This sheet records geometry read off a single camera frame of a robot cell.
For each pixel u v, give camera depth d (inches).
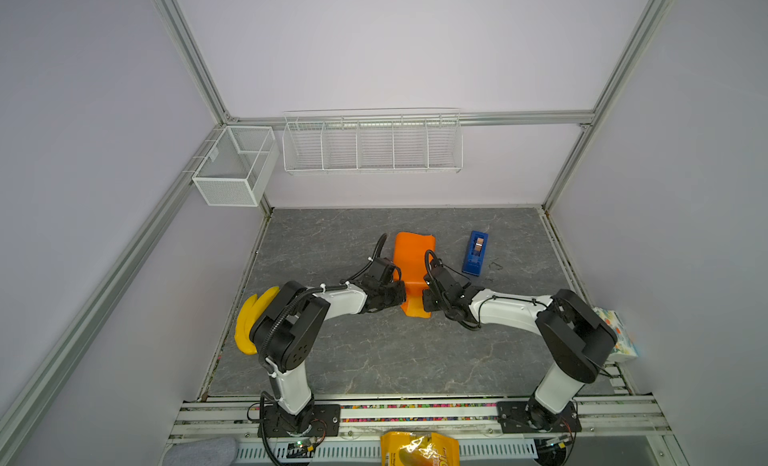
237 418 29.7
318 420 29.0
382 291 31.3
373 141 38.2
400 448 25.8
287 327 18.9
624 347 32.0
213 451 26.8
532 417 26.3
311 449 27.9
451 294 28.0
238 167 38.4
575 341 18.2
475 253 39.3
